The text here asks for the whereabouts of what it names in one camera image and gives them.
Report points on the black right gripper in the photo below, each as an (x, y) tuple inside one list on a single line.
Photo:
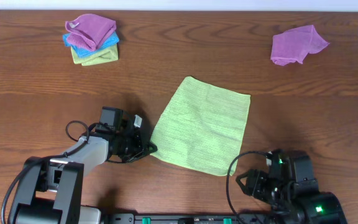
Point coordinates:
[(248, 189)]

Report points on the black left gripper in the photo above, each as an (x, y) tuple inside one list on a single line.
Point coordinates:
[(137, 142)]

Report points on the light green microfiber cloth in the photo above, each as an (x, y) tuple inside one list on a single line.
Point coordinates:
[(202, 128)]

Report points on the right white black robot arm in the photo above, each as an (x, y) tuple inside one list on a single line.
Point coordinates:
[(291, 189)]

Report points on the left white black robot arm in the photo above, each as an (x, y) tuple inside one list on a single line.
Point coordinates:
[(48, 189)]

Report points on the folded green cloth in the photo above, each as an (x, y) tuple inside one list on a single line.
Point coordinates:
[(109, 54)]

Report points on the folded blue cloth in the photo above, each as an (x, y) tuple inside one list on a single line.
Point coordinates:
[(82, 53)]

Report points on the folded purple cloth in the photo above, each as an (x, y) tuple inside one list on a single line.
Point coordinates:
[(89, 31)]

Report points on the crumpled purple cloth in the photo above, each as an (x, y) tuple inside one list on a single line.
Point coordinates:
[(295, 44)]

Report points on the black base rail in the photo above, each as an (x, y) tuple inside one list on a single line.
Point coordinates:
[(197, 219)]

